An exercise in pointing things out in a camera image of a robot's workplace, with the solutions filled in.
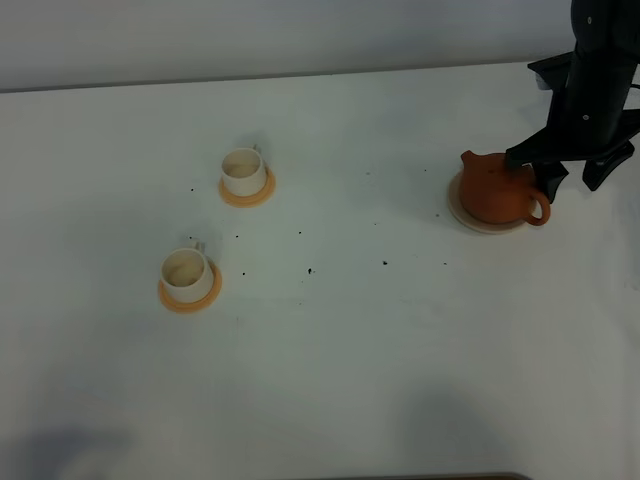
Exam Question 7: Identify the orange coaster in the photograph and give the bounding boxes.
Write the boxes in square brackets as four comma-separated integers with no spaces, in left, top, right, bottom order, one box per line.
[157,259,223,314]
[218,168,276,208]

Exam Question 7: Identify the near white teacup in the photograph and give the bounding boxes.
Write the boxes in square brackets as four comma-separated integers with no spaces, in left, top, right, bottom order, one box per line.
[161,241,215,304]

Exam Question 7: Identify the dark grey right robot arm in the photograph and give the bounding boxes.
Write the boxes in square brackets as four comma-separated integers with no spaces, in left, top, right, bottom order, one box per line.
[506,0,639,200]

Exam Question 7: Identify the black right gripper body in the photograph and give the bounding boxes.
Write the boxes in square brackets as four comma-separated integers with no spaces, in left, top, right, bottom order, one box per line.
[527,47,639,165]

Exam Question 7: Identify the brown clay teapot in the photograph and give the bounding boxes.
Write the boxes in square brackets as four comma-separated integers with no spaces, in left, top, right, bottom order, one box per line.
[458,151,551,226]

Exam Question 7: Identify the far white teacup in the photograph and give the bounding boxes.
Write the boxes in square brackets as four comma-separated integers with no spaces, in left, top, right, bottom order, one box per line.
[222,148,267,197]

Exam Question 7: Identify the near orange coaster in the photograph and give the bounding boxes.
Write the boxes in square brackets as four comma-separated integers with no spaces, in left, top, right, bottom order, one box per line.
[157,259,223,314]

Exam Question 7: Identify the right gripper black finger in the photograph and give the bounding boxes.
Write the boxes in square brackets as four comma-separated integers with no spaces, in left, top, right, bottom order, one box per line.
[582,141,635,191]

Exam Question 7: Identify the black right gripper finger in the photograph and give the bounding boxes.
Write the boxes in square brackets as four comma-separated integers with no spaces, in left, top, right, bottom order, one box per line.
[505,132,569,203]

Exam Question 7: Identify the beige round teapot saucer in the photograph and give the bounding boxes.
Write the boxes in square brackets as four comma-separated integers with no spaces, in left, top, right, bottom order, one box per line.
[447,172,527,235]

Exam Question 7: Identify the white teacup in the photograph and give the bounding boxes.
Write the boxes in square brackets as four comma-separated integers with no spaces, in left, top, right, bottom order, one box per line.
[222,148,267,197]
[161,241,215,304]

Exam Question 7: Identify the far orange coaster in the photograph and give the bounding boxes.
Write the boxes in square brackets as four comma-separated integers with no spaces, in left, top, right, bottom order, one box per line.
[218,168,276,208]

